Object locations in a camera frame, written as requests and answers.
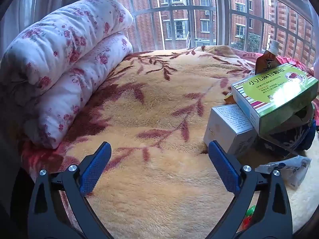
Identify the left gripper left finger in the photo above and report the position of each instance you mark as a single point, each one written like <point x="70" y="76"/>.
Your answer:
<point x="59" y="207"/>

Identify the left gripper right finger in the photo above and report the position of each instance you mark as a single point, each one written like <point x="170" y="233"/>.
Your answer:
<point x="272" y="215"/>

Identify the colourful plastic toy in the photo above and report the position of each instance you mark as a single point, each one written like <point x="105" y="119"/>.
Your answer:
<point x="248" y="217"/>

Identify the white blue plastic wrapper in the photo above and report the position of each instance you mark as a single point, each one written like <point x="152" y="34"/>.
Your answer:
<point x="292" y="170"/>

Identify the white medicine box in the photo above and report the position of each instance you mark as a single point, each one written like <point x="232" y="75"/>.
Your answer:
<point x="230" y="127"/>

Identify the green medicine box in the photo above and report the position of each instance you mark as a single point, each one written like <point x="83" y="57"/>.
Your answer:
<point x="269" y="99"/>

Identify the blue cloth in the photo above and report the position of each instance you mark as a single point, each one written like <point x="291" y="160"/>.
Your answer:
<point x="294" y="135"/>

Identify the beige floral plush blanket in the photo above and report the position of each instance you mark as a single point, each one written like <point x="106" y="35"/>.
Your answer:
<point x="153" y="110"/>

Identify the folded floral white quilt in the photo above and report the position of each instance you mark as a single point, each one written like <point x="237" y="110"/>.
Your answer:
<point x="52" y="68"/>

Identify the sheer white curtain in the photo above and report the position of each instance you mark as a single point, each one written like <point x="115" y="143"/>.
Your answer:
<point x="21" y="14"/>

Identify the window frame with bars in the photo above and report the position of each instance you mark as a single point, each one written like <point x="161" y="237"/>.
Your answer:
<point x="246" y="25"/>

